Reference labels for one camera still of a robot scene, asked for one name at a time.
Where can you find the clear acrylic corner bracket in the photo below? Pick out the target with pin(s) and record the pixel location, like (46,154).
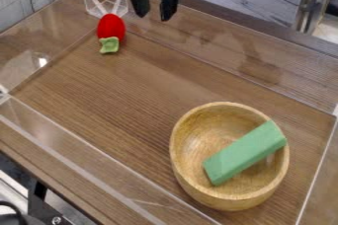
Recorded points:
(99,8)

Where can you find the black table frame bracket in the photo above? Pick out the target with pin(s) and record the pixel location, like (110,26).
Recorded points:
(27,209)

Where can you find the metal table leg background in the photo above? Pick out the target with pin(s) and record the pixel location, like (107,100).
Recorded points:
(309,15)

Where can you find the clear acrylic tray walls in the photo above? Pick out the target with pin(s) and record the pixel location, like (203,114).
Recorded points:
(87,117)

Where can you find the red plush strawberry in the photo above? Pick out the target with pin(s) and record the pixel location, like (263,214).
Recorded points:
(110,32)

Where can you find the green rectangular block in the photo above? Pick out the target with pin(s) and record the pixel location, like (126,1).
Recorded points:
(245,152)

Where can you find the wooden bowl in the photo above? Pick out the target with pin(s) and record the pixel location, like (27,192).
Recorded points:
(206,130)

